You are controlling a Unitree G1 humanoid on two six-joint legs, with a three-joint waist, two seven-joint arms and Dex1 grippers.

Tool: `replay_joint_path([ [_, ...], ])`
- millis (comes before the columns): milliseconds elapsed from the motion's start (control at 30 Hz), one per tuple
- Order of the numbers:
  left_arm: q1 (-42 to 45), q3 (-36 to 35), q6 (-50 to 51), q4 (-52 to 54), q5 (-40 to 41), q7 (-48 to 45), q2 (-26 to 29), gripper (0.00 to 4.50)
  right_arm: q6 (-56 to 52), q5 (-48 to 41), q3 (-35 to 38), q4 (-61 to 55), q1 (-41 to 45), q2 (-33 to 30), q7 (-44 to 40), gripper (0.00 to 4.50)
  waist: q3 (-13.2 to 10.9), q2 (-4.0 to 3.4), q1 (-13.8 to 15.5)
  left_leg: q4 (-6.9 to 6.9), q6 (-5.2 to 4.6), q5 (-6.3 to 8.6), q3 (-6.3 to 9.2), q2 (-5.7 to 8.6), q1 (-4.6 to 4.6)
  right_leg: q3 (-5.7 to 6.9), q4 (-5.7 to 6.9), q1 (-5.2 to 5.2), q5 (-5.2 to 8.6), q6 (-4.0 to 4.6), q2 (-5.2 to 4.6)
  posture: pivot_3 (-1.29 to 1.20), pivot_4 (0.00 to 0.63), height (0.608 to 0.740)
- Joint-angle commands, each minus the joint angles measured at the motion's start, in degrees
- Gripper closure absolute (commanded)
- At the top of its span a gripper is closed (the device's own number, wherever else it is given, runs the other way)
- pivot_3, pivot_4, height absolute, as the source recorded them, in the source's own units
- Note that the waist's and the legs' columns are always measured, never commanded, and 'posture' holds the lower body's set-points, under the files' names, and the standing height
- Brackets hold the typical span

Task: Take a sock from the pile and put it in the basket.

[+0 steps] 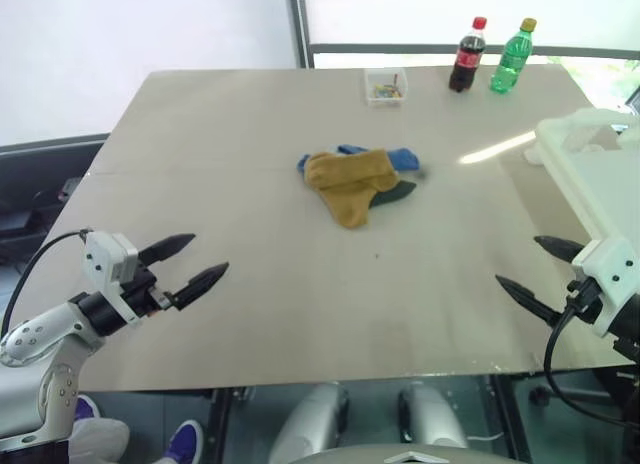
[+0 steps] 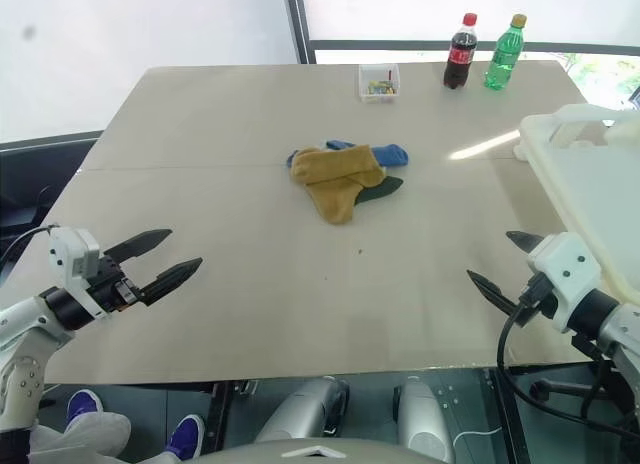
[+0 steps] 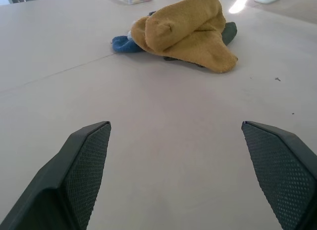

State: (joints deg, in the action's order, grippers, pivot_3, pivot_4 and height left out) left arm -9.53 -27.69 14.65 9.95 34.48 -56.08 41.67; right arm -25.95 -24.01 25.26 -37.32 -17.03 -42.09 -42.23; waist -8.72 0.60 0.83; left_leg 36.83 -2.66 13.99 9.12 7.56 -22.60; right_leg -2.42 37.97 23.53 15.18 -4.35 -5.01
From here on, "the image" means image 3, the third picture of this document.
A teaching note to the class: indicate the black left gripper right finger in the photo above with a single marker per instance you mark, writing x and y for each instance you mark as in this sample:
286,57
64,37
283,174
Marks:
284,170

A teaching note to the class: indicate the dark green sock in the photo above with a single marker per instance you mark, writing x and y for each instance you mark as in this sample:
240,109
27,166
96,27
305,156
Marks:
230,33

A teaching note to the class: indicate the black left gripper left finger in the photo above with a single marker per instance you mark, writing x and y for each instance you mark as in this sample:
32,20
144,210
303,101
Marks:
57,188

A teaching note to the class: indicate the mustard yellow terry sock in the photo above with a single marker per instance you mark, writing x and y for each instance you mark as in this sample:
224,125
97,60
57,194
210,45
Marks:
210,54
178,24

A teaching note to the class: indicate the blue sock with grey toe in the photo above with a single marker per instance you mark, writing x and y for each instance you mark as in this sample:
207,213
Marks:
122,44

